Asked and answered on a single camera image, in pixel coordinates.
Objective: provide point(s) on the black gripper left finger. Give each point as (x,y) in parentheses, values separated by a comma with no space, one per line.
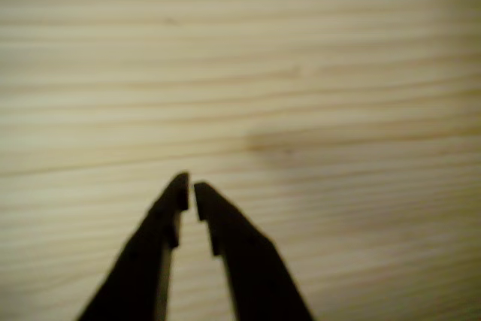
(139,279)

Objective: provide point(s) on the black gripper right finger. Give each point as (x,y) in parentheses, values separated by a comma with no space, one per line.
(259,283)

